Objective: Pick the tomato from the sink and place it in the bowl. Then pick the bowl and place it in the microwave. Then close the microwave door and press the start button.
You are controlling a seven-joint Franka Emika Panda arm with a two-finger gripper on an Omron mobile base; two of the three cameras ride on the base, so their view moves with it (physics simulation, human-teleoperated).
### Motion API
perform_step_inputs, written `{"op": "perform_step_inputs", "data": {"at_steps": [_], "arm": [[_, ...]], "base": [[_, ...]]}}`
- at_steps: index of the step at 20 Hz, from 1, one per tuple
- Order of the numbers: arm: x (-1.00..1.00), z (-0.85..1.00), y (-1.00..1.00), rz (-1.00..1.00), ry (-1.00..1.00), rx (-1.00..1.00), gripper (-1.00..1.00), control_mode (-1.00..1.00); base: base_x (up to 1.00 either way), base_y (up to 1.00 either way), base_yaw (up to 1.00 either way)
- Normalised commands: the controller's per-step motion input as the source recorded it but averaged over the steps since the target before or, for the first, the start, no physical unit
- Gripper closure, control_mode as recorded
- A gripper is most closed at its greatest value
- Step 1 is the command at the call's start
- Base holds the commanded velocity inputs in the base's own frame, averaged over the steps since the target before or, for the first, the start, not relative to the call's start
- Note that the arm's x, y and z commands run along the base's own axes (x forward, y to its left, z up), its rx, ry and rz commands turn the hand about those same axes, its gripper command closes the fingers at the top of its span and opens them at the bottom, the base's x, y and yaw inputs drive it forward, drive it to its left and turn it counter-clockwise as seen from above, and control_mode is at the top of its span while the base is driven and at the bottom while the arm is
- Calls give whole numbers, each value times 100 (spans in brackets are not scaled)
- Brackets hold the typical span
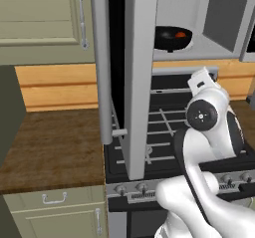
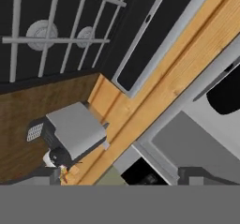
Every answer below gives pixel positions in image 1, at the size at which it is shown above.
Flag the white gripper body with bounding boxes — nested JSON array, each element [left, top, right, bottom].
[[193, 66, 219, 85]]

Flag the black bowl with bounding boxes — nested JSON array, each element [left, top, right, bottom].
[[153, 25, 194, 54]]

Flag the grey microwave door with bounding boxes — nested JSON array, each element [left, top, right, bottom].
[[108, 0, 159, 181]]

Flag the grey microwave oven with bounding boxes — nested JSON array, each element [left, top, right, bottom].
[[151, 0, 255, 64]]

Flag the pale green base cupboard door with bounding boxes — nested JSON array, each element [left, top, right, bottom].
[[11, 208, 110, 238]]

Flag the black and silver stove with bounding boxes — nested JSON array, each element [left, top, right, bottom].
[[104, 66, 255, 238]]

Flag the silver stove knob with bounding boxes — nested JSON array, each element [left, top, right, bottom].
[[135, 181, 149, 195], [240, 171, 254, 183], [221, 173, 235, 185], [114, 184, 128, 197]]

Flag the dark grey tall cabinet side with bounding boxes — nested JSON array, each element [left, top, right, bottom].
[[0, 64, 28, 167]]

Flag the pale green drawer front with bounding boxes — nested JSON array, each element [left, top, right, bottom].
[[2, 184, 107, 214]]

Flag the grey microwave door handle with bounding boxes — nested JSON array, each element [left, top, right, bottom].
[[89, 0, 128, 146]]

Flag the silver cupboard door handle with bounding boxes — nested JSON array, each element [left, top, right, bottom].
[[75, 0, 91, 51]]

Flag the pale green wall cupboard door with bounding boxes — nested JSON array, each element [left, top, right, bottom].
[[0, 0, 97, 66]]

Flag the silver base cupboard handle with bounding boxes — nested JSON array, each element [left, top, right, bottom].
[[94, 207, 104, 237]]

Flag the silver drawer handle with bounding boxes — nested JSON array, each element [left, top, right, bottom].
[[41, 191, 69, 206]]

